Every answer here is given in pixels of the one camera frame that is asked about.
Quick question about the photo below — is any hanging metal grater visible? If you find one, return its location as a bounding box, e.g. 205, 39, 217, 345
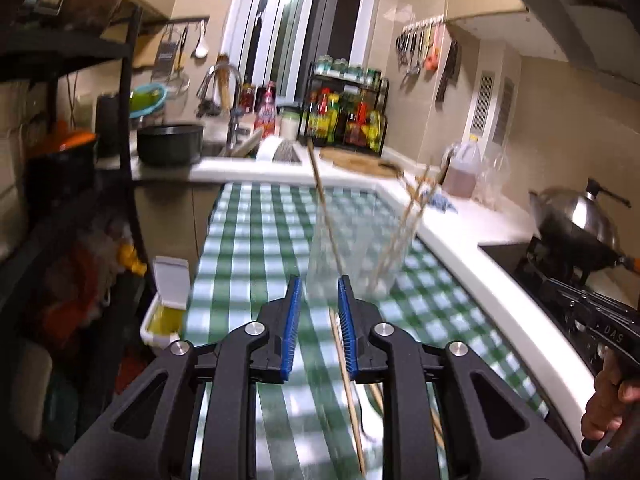
151, 26, 180, 81

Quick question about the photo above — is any hanging white ladle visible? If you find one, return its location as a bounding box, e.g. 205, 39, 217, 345
192, 21, 209, 61

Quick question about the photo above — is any orange lidded pot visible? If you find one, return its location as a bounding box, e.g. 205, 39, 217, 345
26, 119, 98, 159

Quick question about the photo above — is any steel wok with lid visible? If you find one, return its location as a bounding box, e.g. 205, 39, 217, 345
528, 178, 639, 274

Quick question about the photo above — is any black spice rack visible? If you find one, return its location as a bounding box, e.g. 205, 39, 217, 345
298, 58, 390, 157

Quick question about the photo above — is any range hood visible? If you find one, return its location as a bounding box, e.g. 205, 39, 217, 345
446, 0, 640, 101

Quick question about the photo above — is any green blue colander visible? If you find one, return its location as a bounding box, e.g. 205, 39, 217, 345
129, 82, 167, 119

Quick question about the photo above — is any black shelving unit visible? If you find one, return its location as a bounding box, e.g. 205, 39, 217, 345
1, 0, 144, 479

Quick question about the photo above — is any person's right hand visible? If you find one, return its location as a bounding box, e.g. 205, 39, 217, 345
580, 349, 639, 441

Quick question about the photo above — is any round wooden cutting board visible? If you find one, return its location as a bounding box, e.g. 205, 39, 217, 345
319, 148, 402, 179

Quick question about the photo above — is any chrome kitchen faucet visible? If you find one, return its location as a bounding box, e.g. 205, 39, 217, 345
196, 58, 244, 152

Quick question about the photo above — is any plastic oil jug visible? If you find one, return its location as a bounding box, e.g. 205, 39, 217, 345
442, 139, 482, 200

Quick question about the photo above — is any red dish soap bottle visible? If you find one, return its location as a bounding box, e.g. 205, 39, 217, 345
254, 81, 277, 139

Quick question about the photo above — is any green white checkered tablecloth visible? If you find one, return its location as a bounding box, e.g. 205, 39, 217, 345
183, 183, 549, 479

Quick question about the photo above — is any black cooking pot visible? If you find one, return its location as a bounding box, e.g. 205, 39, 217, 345
137, 124, 204, 168

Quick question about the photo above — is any wooden chopsticks right in holder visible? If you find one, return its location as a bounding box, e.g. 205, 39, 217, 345
367, 166, 436, 294

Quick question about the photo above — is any clear plastic utensil holder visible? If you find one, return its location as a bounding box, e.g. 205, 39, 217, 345
306, 193, 419, 304

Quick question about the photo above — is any leaning wooden chopstick in holder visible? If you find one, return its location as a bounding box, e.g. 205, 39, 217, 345
306, 136, 344, 277

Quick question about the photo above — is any white box with open lid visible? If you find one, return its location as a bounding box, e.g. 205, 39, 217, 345
139, 256, 191, 354

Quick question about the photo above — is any hanging utensils rail right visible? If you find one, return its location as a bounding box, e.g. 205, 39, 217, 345
395, 14, 461, 106

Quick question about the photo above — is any blue dish cloth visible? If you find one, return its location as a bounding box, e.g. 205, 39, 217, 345
426, 192, 457, 212

